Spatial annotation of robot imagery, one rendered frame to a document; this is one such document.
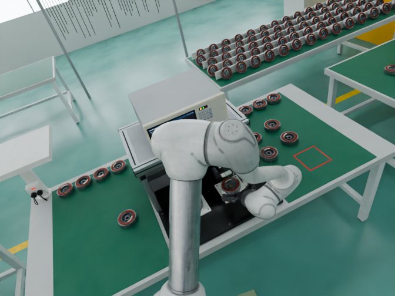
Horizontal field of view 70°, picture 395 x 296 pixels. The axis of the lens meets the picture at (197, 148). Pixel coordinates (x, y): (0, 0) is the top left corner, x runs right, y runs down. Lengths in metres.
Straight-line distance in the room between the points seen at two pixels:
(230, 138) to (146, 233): 1.05
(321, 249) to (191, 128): 1.74
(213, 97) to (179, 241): 0.77
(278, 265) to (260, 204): 1.08
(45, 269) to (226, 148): 1.37
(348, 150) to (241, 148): 1.26
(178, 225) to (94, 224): 1.03
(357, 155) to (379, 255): 0.81
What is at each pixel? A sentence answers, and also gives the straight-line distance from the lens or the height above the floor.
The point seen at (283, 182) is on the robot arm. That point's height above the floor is 1.10.
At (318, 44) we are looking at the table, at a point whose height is 0.75.
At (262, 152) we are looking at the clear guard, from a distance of 1.45.
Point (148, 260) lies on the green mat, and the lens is 1.58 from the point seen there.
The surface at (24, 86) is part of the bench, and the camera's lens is 4.31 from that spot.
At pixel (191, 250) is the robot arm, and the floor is 1.26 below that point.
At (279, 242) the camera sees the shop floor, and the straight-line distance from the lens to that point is 2.36.
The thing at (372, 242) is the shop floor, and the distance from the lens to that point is 2.47.
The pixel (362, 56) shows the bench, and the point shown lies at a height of 0.75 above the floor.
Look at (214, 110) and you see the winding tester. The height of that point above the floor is 1.24.
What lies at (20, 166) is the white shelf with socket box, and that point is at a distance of 1.78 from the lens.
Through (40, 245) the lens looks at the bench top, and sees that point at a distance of 1.99.
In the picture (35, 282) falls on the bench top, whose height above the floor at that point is 0.75.
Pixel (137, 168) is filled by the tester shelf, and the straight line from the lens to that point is 1.47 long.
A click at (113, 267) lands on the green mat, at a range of 1.65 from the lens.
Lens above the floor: 2.06
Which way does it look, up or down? 40 degrees down
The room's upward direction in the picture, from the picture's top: 16 degrees counter-clockwise
